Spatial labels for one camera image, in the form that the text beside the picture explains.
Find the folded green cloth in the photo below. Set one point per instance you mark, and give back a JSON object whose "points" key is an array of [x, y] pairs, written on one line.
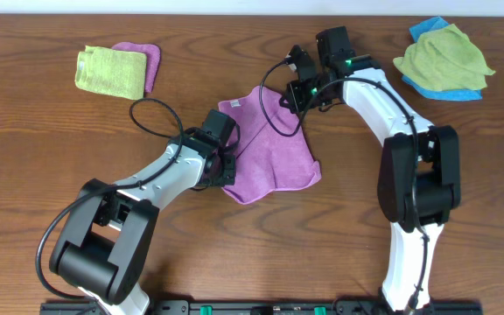
{"points": [[111, 72]]}

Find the crumpled green cloth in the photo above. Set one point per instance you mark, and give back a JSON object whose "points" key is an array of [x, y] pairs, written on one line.
{"points": [[445, 59]]}

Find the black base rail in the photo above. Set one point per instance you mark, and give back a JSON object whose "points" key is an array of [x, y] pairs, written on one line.
{"points": [[341, 307]]}

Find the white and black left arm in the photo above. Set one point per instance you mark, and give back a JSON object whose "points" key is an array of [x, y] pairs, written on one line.
{"points": [[103, 245]]}

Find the purple microfiber cloth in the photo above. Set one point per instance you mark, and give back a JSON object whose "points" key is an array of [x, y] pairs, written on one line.
{"points": [[265, 161]]}

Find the blue cloth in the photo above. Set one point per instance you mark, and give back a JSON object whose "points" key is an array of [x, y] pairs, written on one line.
{"points": [[456, 95]]}

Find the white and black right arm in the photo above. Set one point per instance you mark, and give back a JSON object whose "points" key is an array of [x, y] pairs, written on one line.
{"points": [[419, 176]]}

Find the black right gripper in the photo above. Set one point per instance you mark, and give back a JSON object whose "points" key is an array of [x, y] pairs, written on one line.
{"points": [[300, 102]]}

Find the folded purple cloth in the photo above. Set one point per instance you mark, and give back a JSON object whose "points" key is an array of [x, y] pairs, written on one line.
{"points": [[153, 56]]}

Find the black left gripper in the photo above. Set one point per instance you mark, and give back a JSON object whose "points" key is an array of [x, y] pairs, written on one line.
{"points": [[229, 178]]}

